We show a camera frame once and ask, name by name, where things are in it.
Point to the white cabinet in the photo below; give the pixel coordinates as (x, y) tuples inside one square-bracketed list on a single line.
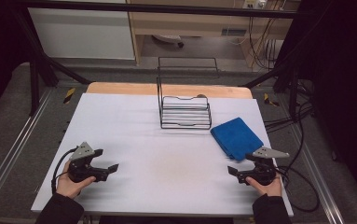
[(83, 34)]

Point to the person's right hand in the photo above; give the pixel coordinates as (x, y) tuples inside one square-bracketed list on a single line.
[(271, 189)]

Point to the person's left hand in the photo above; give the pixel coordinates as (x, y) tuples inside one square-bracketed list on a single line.
[(67, 186)]

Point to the wooden desk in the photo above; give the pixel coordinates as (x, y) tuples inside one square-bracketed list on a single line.
[(198, 23)]

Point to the white object under desk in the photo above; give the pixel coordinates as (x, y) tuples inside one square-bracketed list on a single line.
[(170, 39)]

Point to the black metal frame bar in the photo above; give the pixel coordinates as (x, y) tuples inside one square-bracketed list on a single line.
[(167, 8)]

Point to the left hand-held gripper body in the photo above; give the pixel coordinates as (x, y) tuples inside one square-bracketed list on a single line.
[(80, 169)]

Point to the white table cover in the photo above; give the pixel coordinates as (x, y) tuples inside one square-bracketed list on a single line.
[(154, 161)]

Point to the black metal stand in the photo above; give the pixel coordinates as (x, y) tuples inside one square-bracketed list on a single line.
[(292, 90), (34, 84)]

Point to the aluminium rail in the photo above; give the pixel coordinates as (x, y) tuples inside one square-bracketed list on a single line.
[(319, 174), (14, 146)]

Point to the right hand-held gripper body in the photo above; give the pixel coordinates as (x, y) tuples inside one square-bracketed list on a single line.
[(263, 174)]

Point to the white power strip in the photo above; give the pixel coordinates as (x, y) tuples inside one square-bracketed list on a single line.
[(254, 3)]

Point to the blue folded cloth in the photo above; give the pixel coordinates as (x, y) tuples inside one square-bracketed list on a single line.
[(236, 138)]

